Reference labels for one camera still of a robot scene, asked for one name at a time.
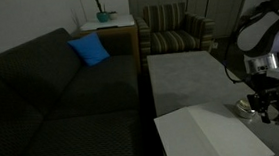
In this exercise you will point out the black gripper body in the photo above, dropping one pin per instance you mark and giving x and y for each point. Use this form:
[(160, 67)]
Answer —
[(267, 84)]

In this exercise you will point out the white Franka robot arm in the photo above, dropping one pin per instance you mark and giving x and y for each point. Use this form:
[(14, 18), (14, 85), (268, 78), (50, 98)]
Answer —
[(260, 35)]

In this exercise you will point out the glass candle jar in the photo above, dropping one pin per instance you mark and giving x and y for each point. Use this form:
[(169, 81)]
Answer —
[(244, 110)]

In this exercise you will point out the white hardcover book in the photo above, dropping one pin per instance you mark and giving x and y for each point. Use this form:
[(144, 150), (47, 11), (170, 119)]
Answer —
[(211, 136)]

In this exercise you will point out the striped armchair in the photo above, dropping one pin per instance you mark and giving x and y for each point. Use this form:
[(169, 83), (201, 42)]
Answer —
[(173, 38)]

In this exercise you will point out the wooden side table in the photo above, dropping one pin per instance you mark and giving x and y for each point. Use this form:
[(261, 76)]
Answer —
[(119, 39)]

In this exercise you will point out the white flat board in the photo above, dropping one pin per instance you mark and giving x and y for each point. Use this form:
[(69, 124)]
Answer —
[(111, 23)]

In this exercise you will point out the small white plant pot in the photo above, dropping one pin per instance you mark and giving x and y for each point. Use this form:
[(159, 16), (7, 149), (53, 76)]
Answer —
[(113, 16)]

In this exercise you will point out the blue throw cushion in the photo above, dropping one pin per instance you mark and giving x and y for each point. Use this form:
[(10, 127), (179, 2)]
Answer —
[(90, 50)]

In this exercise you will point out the teal pot with plant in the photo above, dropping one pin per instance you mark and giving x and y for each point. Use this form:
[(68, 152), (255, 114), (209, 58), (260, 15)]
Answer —
[(102, 17)]

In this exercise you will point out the dark grey fabric sofa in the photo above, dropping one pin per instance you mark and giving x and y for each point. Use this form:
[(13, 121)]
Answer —
[(64, 100)]

